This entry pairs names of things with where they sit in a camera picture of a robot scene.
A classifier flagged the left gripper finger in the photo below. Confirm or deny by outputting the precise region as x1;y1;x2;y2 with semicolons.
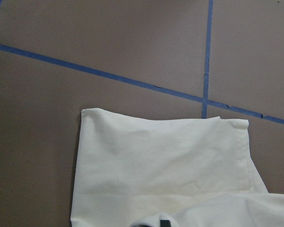
160;220;170;227

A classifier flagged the cream long-sleeve cat shirt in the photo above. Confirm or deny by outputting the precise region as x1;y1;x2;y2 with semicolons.
71;108;284;227

